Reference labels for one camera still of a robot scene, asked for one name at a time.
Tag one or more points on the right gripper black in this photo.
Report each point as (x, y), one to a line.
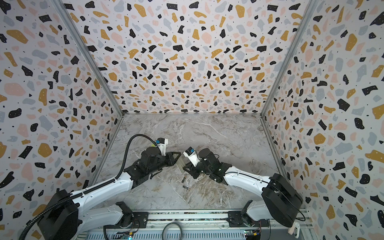
(194, 170)

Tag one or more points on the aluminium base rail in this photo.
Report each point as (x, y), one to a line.
(194, 225)

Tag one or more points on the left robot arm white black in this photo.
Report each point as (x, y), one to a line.
(69, 214)

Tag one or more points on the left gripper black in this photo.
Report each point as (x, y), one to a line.
(170, 158)

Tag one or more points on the white plastic clip device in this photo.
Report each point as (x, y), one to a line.
(295, 230)

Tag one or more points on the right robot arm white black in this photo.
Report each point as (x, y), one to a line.
(280, 201)

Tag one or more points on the white remote control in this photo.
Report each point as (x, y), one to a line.
(180, 163)

